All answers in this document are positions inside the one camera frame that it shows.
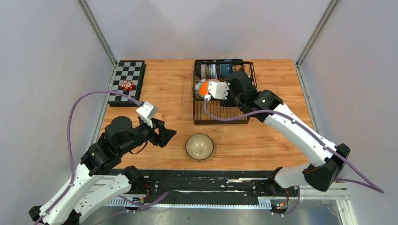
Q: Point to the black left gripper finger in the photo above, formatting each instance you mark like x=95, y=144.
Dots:
x=164, y=136
x=159, y=124

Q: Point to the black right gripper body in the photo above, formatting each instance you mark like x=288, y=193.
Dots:
x=240, y=103

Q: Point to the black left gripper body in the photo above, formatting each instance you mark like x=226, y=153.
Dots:
x=143, y=133

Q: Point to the black wire dish rack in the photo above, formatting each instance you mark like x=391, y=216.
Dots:
x=219, y=108

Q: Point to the white blue striped bowl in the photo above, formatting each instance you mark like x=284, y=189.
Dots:
x=212, y=70

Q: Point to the white orange bowl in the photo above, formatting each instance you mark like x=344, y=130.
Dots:
x=202, y=87

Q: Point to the beige interior bowl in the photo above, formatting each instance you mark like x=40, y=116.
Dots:
x=201, y=69

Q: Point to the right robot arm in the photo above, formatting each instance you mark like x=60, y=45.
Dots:
x=325, y=159

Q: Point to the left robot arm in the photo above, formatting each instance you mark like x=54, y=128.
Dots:
x=72, y=206

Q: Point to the red owl toy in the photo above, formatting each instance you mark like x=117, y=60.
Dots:
x=127, y=85

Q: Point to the black white chessboard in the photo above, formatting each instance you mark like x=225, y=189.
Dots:
x=128, y=80

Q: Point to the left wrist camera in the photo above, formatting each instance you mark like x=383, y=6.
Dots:
x=146, y=113

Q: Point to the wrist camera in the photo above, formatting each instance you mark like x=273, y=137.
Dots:
x=217, y=90
x=146, y=113

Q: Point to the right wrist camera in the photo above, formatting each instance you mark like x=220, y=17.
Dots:
x=217, y=90

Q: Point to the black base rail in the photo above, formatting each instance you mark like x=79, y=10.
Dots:
x=219, y=190

